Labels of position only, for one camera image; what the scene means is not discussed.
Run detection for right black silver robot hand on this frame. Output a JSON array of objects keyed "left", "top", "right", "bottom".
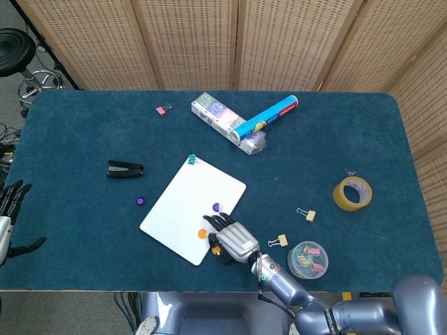
[{"left": 203, "top": 213, "right": 261, "bottom": 266}]

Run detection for black stapler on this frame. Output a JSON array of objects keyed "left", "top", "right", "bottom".
[{"left": 105, "top": 159, "right": 145, "bottom": 180}]

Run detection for yellow packing tape roll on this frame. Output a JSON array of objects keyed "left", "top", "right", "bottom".
[{"left": 332, "top": 175, "right": 373, "bottom": 212}]

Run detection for tangled floor cables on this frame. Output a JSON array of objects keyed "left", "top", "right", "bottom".
[{"left": 0, "top": 121, "right": 22, "bottom": 175}]

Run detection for clear jar of binder clips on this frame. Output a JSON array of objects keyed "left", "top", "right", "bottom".
[{"left": 286, "top": 240, "right": 330, "bottom": 280}]

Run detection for white printed cardboard box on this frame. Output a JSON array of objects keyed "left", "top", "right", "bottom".
[{"left": 191, "top": 91, "right": 268, "bottom": 156}]

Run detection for blue food wrap roll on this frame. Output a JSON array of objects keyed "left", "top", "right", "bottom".
[{"left": 229, "top": 94, "right": 300, "bottom": 142}]

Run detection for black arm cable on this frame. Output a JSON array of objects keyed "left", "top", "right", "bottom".
[{"left": 257, "top": 275, "right": 300, "bottom": 317}]

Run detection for black metal pole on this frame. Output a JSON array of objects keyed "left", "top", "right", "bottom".
[{"left": 8, "top": 0, "right": 84, "bottom": 91}]

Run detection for pale yellow binder clip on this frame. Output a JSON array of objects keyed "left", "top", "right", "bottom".
[
  {"left": 296, "top": 207, "right": 317, "bottom": 222},
  {"left": 268, "top": 234, "right": 288, "bottom": 249}
]

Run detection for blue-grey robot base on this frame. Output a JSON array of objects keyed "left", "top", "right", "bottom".
[{"left": 134, "top": 291, "right": 305, "bottom": 335}]

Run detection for white magnetic board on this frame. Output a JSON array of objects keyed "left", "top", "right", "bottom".
[{"left": 139, "top": 156, "right": 247, "bottom": 267}]

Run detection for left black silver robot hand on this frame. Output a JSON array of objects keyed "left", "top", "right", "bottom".
[{"left": 0, "top": 179, "right": 47, "bottom": 268}]

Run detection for woven folding screen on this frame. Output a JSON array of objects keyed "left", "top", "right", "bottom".
[{"left": 15, "top": 0, "right": 447, "bottom": 252}]

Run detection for blue carpet table mat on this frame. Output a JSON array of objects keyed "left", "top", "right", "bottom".
[{"left": 0, "top": 89, "right": 444, "bottom": 293}]

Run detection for black round stool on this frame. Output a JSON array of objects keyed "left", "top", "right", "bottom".
[{"left": 0, "top": 27, "right": 67, "bottom": 118}]

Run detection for dark cables under table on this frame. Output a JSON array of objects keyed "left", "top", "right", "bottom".
[{"left": 113, "top": 292, "right": 142, "bottom": 334}]

